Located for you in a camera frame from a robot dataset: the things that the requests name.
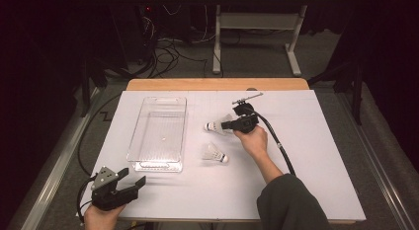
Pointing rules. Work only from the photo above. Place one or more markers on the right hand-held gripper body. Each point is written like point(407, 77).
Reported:
point(248, 121)

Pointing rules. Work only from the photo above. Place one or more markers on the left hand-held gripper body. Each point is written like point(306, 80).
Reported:
point(107, 197)

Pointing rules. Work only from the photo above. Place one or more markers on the clear plastic container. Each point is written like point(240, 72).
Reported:
point(158, 141)

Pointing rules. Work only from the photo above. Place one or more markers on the person's right hand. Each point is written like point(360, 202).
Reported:
point(255, 142)

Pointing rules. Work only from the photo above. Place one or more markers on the person's left hand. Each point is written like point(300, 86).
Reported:
point(102, 220)

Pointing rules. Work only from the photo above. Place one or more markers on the wooden table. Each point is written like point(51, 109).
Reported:
point(197, 84)

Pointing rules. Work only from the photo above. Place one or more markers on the white cover board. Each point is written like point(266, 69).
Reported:
point(197, 190)

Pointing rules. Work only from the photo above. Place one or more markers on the black metal stand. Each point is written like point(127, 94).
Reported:
point(86, 92)
point(356, 98)

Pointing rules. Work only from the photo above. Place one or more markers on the black computer tower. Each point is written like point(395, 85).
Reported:
point(145, 26)

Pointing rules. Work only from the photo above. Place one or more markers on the aluminium floor rail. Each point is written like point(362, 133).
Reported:
point(378, 177)
point(49, 177)

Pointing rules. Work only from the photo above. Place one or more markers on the white metal desk frame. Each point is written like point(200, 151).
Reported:
point(260, 21)

